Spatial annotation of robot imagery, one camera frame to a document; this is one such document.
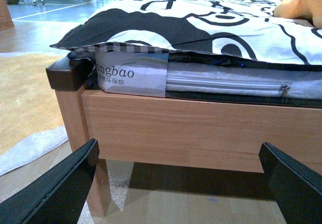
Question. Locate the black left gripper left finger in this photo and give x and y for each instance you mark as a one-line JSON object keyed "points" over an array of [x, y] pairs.
{"points": [[59, 195]]}

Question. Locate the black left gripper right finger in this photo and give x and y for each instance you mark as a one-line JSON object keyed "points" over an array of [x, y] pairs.
{"points": [[296, 188]]}

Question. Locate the orange plush toy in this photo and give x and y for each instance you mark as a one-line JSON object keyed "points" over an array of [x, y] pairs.
{"points": [[300, 9]]}

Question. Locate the beige floor rug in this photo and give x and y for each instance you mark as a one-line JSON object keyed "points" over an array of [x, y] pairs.
{"points": [[31, 122]]}

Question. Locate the white mattress with label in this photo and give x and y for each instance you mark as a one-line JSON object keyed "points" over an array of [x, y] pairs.
{"points": [[152, 74]]}

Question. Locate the wooden cabinet edge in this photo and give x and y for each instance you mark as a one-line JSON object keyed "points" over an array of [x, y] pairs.
{"points": [[5, 17]]}

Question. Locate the black and white cartoon duvet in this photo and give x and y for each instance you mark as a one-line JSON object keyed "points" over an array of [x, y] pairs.
{"points": [[240, 28]]}

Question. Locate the wooden bed frame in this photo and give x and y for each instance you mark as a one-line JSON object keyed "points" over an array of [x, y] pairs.
{"points": [[204, 130]]}

